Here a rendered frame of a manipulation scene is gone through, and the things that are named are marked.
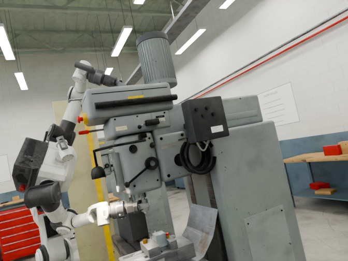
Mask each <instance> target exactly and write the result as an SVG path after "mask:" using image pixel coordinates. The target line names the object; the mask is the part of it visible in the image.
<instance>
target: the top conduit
mask: <svg viewBox="0 0 348 261"><path fill-rule="evenodd" d="M177 99H178V96H177V94H170V95H160V96H153V97H142V98H134V99H123V100H113V101H105V102H97V103H94V106H95V109H101V108H102V109H103V108H111V107H113V108H115V107H121V106H128V105H137V104H147V103H155V102H165V101H170V100H177Z"/></svg>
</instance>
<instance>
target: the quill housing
mask: <svg viewBox="0 0 348 261"><path fill-rule="evenodd" d="M143 133H147V138H146V141H145V142H139V143H132V144H127V145H123V146H118V147H114V151H115V153H117V152H118V153H119V157H120V163H121V168H122V174H123V179H124V183H125V182H129V181H130V180H131V179H132V178H134V177H135V176H136V175H138V174H139V173H140V172H141V171H142V170H143V169H145V164H144V163H145V160H146V159H147V158H148V157H155V158H157V156H156V151H155V147H153V148H151V147H150V143H152V142H154V141H153V136H152V134H151V133H150V132H143ZM140 134H142V133H137V134H131V135H125V136H121V137H119V138H118V139H116V140H115V141H114V143H113V144H119V143H124V142H130V141H136V140H139V139H138V135H140ZM161 186H162V181H161V175H160V170H159V166H158V167H157V168H156V169H155V170H148V169H147V170H146V171H144V172H143V173H142V174H141V175H140V176H139V177H137V178H136V179H135V180H134V181H133V182H132V183H131V184H130V186H129V187H128V188H125V191H123V192H124V193H126V194H130V195H137V194H141V193H145V192H149V191H152V190H156V189H159V188H160V187H161Z"/></svg>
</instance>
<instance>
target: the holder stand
mask: <svg viewBox="0 0 348 261"><path fill-rule="evenodd" d="M117 223H118V228H119V233H120V237H122V238H125V239H127V240H130V241H133V242H134V241H137V240H139V239H141V238H144V237H146V236H148V235H149V233H148V227H147V222H146V217H145V213H143V212H141V210H140V211H139V213H135V214H134V213H131V214H127V215H126V217H123V218H122V219H121V218H120V219H117Z"/></svg>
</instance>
